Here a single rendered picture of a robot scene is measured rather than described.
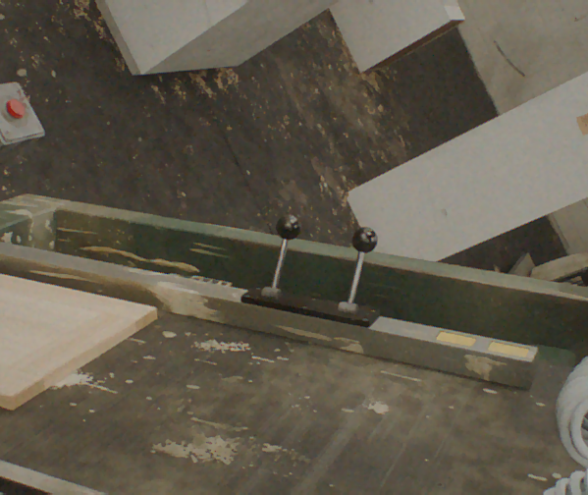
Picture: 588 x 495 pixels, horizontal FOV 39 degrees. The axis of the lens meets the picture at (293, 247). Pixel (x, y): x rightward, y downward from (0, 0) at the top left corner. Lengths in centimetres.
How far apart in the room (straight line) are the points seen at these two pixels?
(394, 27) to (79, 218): 454
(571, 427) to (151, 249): 106
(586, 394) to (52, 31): 309
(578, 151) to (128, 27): 234
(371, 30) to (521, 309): 481
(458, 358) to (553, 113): 351
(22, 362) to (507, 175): 379
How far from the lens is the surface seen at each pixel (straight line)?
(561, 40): 901
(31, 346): 118
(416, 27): 596
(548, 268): 691
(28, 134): 172
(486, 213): 473
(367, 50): 607
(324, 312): 118
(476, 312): 138
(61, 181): 315
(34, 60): 339
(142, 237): 159
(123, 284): 134
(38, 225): 168
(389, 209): 488
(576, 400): 68
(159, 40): 367
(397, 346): 116
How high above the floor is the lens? 204
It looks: 29 degrees down
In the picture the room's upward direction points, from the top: 64 degrees clockwise
